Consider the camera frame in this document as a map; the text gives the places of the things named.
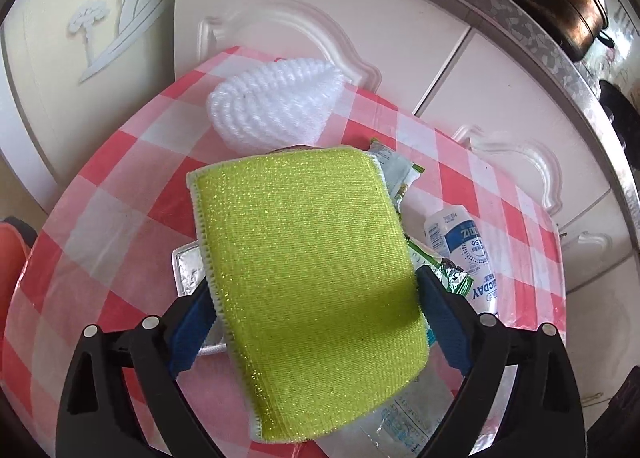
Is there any white bottle with blue label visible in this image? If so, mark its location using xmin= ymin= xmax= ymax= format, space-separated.
xmin=424 ymin=205 xmax=501 ymax=316

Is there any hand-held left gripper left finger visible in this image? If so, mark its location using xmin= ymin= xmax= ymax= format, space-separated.
xmin=55 ymin=281 xmax=223 ymax=458

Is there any red checked tablecloth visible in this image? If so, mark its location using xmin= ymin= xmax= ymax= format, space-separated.
xmin=0 ymin=46 xmax=568 ymax=458

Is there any yellow-green scrubbing sponge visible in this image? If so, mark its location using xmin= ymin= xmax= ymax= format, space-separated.
xmin=186 ymin=144 xmax=432 ymax=441

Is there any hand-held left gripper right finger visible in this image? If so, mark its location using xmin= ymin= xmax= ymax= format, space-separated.
xmin=412 ymin=265 xmax=588 ymax=458

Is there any orange plastic stool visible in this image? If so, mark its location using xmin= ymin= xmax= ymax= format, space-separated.
xmin=0 ymin=218 xmax=38 ymax=319

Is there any glass partition with etched flower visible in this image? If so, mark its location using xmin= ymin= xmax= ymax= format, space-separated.
xmin=0 ymin=0 xmax=181 ymax=209

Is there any black wok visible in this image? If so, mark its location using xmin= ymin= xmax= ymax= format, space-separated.
xmin=597 ymin=81 xmax=640 ymax=139

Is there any green and white snack wrapper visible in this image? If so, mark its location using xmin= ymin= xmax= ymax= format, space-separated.
xmin=367 ymin=138 xmax=426 ymax=219

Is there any silver foil pack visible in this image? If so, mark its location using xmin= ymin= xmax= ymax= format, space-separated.
xmin=171 ymin=243 xmax=233 ymax=356

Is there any white packet with blue print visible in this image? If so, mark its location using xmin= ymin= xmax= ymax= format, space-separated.
xmin=357 ymin=378 xmax=468 ymax=458

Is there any white knitted dish scrubber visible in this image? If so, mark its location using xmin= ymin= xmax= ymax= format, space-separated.
xmin=206 ymin=58 xmax=346 ymax=155

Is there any green foil wrapper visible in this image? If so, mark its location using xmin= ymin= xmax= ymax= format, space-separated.
xmin=405 ymin=238 xmax=476 ymax=299

